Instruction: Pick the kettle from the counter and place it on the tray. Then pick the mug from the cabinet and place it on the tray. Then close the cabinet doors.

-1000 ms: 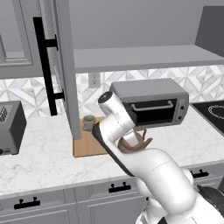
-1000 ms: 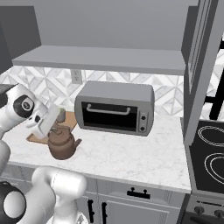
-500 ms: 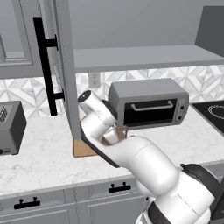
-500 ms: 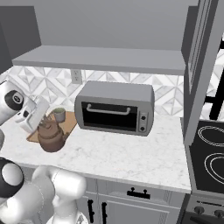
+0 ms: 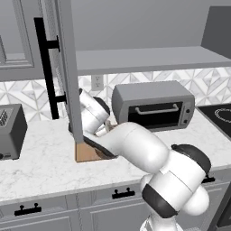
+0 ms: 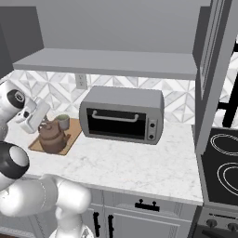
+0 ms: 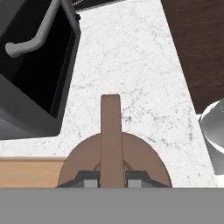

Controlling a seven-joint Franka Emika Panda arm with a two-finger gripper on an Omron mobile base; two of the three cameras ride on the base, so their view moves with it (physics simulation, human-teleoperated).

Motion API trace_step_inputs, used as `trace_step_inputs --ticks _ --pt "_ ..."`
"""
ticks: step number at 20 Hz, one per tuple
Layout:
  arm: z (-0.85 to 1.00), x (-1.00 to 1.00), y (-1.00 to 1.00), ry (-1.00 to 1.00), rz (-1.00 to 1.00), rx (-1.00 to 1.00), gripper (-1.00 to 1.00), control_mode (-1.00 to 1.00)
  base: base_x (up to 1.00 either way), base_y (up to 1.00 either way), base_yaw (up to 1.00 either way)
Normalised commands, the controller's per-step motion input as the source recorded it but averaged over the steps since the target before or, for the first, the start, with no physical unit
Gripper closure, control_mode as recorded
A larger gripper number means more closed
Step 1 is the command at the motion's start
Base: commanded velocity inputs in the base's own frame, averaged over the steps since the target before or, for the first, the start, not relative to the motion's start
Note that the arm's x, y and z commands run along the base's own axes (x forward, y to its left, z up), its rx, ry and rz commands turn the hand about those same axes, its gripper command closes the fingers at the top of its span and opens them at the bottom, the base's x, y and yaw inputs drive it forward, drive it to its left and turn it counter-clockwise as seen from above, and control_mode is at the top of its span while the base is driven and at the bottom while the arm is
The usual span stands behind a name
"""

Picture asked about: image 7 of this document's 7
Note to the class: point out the grey sink tap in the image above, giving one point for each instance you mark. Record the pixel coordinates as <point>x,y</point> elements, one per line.
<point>35,38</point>

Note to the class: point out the light wooden tray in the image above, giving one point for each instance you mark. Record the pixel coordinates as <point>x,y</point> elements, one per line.
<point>30,172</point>

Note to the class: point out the black appliance with white print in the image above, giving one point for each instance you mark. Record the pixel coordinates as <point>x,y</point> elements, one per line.
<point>90,3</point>

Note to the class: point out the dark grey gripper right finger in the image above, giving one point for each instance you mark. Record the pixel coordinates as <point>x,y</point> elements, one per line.
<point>138,176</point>

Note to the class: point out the black sink basin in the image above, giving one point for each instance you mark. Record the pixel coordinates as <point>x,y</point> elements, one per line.
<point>38,67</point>

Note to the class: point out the brown kettle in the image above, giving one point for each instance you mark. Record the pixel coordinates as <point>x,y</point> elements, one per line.
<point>110,145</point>

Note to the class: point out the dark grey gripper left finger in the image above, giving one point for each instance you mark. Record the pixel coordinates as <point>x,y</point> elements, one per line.
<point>87,176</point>

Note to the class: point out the silver metal bowl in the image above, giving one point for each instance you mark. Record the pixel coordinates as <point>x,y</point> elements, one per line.
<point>213,128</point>

